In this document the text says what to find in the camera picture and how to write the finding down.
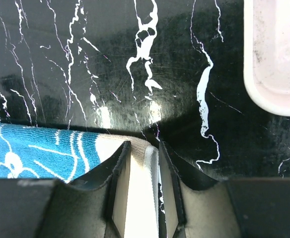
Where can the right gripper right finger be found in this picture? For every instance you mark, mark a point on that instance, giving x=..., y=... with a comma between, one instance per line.
x=198, y=206

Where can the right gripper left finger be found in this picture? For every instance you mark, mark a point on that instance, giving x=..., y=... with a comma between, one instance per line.
x=92, y=206

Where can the teal beige bordered towel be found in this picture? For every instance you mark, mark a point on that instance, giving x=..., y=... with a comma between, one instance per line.
x=44, y=153

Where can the black marble pattern mat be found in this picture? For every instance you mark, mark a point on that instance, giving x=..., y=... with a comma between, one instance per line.
x=168, y=69

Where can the white plastic tray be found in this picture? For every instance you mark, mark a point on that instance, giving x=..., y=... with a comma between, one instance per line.
x=266, y=69

